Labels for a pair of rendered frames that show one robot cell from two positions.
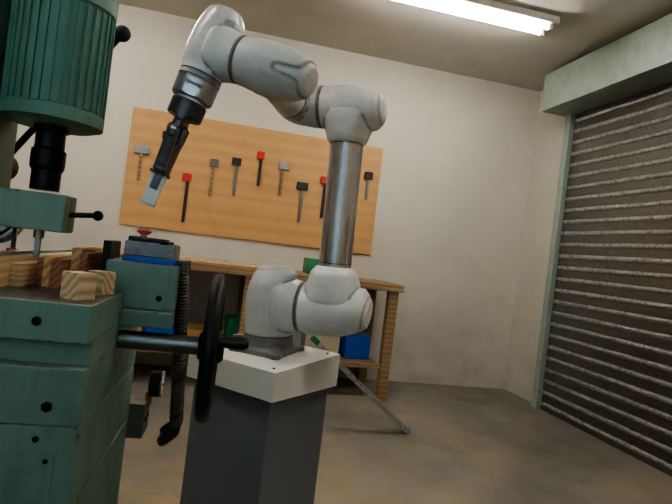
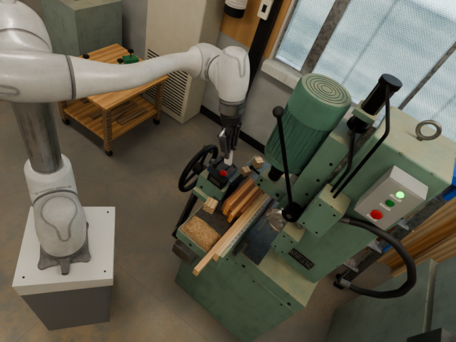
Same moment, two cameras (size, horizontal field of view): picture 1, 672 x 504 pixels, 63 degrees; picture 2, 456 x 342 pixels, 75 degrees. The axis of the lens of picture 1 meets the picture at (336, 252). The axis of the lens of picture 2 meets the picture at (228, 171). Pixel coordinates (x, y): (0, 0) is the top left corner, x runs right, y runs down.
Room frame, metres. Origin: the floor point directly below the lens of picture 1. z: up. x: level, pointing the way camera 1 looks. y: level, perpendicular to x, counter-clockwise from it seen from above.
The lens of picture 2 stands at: (1.87, 0.82, 1.93)
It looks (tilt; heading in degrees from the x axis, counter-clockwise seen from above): 47 degrees down; 209
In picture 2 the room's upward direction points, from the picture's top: 23 degrees clockwise
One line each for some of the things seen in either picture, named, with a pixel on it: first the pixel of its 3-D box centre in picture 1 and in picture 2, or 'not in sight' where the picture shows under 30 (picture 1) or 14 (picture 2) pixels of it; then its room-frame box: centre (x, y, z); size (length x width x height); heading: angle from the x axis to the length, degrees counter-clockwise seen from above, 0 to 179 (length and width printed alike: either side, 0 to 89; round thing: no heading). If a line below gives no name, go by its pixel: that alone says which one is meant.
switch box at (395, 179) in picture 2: not in sight; (388, 199); (1.11, 0.90, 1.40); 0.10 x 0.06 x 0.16; 100
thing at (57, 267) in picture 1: (74, 270); (244, 197); (1.10, 0.51, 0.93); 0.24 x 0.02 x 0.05; 10
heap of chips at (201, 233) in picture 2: not in sight; (201, 230); (1.35, 0.52, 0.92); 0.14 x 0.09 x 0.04; 100
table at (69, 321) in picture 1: (100, 300); (230, 197); (1.11, 0.46, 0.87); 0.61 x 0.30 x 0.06; 10
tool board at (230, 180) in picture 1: (258, 184); not in sight; (4.37, 0.68, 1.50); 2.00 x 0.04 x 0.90; 103
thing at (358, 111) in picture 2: not in sight; (374, 106); (1.00, 0.69, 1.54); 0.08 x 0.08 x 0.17; 10
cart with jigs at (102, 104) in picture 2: not in sight; (112, 94); (0.85, -1.01, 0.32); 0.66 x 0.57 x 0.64; 14
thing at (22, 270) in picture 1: (65, 267); (237, 223); (1.21, 0.59, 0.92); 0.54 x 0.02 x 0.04; 10
